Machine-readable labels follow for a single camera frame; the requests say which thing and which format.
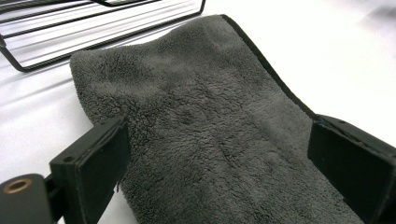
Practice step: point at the grey fleece towel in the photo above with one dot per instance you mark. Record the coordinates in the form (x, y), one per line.
(211, 124)

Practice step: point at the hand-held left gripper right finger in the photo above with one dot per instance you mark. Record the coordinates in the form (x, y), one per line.
(351, 161)

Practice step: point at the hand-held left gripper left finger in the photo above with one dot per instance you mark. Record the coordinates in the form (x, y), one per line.
(93, 168)

